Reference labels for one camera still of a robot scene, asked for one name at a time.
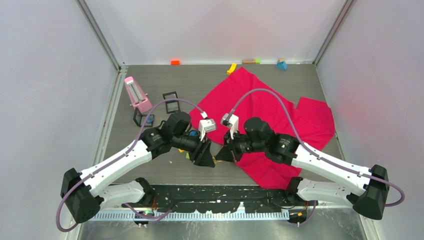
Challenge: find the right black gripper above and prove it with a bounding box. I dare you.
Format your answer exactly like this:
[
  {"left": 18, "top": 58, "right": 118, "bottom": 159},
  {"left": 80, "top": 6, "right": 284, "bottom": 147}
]
[{"left": 216, "top": 128, "right": 266, "bottom": 164}]

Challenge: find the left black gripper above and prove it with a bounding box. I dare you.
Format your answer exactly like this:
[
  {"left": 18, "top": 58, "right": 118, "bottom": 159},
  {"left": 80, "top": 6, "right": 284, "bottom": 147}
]
[{"left": 172, "top": 129, "right": 215, "bottom": 167}]

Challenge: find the red t-shirt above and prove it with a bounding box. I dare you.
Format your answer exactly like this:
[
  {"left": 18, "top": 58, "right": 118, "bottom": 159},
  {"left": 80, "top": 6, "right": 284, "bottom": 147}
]
[{"left": 188, "top": 66, "right": 336, "bottom": 190}]

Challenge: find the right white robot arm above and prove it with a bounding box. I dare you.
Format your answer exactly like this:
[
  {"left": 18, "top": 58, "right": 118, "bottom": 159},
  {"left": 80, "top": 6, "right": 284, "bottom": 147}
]
[{"left": 216, "top": 117, "right": 390, "bottom": 220}]

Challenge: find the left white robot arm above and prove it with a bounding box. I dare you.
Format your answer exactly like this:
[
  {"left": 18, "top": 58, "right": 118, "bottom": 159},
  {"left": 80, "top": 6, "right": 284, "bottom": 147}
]
[{"left": 60, "top": 111, "right": 217, "bottom": 224}]

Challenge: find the black open brooch case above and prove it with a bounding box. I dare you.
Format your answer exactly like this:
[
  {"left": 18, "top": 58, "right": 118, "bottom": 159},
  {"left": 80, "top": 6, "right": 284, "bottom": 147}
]
[{"left": 162, "top": 91, "right": 181, "bottom": 114}]

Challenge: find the black case with blue brooch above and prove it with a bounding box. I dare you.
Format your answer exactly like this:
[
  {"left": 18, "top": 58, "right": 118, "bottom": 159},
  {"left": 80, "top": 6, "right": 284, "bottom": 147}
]
[{"left": 132, "top": 108, "right": 155, "bottom": 128}]

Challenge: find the pink metronome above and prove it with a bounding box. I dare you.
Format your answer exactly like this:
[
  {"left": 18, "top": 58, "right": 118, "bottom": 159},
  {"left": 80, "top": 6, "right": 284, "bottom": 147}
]
[{"left": 124, "top": 76, "right": 153, "bottom": 114}]

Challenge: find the yellow arch block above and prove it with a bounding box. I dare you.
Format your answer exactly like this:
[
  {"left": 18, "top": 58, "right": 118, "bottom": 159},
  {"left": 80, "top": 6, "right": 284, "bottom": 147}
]
[{"left": 226, "top": 63, "right": 237, "bottom": 76}]

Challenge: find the brown wooden block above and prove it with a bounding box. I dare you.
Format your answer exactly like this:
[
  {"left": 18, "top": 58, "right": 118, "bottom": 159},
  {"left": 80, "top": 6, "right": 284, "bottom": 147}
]
[{"left": 242, "top": 58, "right": 257, "bottom": 64}]

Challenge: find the blue triangular block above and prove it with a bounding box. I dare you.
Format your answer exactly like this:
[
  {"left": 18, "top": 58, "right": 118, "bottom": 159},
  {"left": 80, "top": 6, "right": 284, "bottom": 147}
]
[{"left": 275, "top": 58, "right": 288, "bottom": 71}]

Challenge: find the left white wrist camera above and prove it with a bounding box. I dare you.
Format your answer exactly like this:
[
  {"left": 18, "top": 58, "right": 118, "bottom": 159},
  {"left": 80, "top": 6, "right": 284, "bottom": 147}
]
[{"left": 198, "top": 119, "right": 217, "bottom": 142}]

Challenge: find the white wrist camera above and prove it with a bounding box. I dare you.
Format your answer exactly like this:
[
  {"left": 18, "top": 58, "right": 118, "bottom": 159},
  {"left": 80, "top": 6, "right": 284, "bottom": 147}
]
[
  {"left": 221, "top": 113, "right": 239, "bottom": 140},
  {"left": 198, "top": 119, "right": 217, "bottom": 142}
]

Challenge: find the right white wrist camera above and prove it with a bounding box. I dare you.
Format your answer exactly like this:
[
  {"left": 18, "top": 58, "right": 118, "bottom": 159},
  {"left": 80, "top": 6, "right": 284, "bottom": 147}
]
[{"left": 221, "top": 113, "right": 239, "bottom": 140}]

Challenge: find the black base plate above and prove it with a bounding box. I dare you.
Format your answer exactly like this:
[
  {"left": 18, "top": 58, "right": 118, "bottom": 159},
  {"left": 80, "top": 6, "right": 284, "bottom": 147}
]
[{"left": 131, "top": 185, "right": 315, "bottom": 214}]

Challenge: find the red-orange block at wall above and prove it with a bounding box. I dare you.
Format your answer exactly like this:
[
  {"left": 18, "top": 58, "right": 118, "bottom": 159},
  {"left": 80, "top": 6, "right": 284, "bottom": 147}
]
[{"left": 170, "top": 59, "right": 181, "bottom": 65}]

